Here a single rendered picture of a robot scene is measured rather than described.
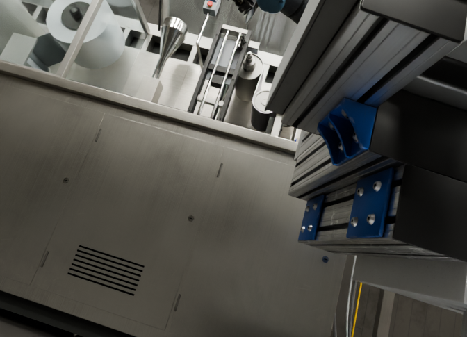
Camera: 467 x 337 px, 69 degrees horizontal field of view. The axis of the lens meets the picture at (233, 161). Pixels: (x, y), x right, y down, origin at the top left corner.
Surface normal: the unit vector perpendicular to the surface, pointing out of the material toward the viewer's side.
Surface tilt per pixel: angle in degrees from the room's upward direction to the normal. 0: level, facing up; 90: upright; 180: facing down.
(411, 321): 90
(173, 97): 90
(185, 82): 90
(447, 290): 90
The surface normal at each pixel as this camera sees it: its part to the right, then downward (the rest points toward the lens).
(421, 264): -0.95, -0.30
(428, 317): 0.11, -0.24
